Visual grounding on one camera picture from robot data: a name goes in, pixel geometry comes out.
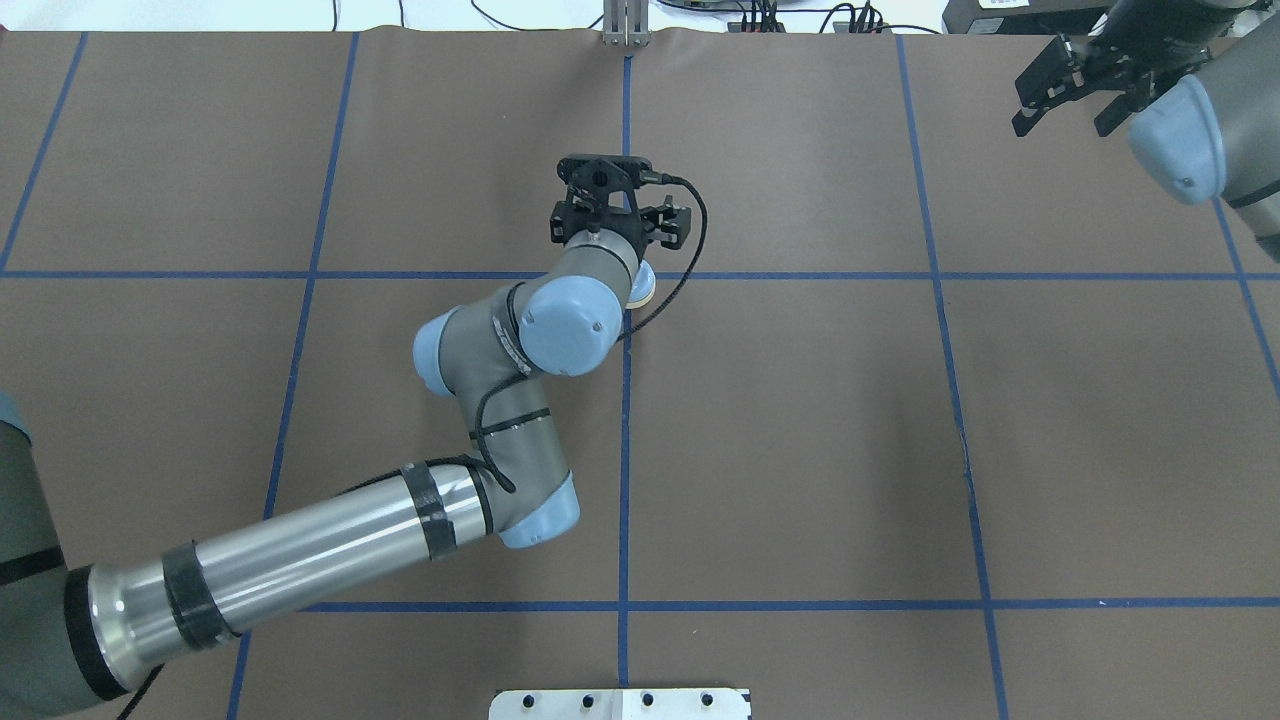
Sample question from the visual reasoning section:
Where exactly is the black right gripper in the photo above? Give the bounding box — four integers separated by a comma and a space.
1011, 1, 1213, 138

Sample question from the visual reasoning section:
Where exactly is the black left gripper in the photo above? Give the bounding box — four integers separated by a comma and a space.
549, 199, 692, 263

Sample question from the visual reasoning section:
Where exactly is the blue service bell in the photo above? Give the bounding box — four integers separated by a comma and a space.
625, 261, 657, 310

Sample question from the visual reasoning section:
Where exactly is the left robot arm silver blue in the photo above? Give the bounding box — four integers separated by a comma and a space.
3, 191, 692, 719

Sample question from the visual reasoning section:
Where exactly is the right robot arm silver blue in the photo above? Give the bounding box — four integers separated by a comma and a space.
1011, 1, 1279, 258

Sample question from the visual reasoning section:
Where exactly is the black box with label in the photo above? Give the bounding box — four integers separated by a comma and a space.
942, 1, 1115, 35

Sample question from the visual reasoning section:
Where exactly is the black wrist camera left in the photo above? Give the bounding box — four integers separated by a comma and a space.
556, 154, 662, 211

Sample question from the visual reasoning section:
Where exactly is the aluminium frame post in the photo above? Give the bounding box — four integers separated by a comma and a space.
600, 0, 652, 49

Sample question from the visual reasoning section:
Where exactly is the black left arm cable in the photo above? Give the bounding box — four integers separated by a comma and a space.
470, 174, 709, 495

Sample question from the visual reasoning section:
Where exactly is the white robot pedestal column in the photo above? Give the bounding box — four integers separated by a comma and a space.
488, 687, 754, 719

